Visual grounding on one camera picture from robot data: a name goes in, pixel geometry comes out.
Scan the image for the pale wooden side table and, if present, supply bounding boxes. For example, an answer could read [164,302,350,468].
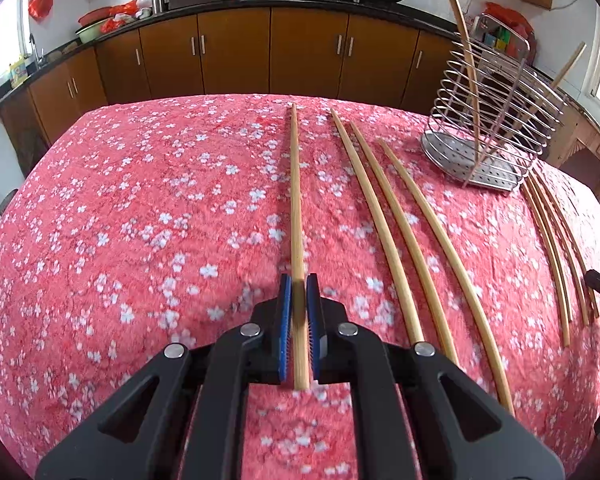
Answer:
[529,60,600,197]

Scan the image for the green basin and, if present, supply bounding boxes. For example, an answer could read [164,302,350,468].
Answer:
[76,20,113,44]

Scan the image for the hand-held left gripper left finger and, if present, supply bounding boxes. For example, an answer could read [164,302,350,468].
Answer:
[35,274,293,480]

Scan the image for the red bag on side table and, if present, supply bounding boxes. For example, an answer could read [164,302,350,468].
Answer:
[482,2,534,42]

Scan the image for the black kitchen countertop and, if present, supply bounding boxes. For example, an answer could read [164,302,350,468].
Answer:
[0,0,462,107]

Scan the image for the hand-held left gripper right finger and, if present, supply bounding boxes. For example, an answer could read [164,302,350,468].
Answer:
[305,274,566,480]

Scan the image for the colourful small box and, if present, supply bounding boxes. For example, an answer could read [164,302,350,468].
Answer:
[484,29,512,52]

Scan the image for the brown wooden base cabinets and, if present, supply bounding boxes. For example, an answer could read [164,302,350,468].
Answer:
[0,6,462,152]

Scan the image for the red hanging plastic bag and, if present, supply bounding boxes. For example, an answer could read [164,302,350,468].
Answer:
[28,0,55,22]

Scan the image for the steel faucet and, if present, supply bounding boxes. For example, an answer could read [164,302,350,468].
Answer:
[28,34,46,67]

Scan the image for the red floral tablecloth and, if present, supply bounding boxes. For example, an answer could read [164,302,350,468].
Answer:
[0,92,600,480]

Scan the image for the steel wire chopstick holder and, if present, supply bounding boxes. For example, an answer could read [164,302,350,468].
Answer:
[421,14,571,195]

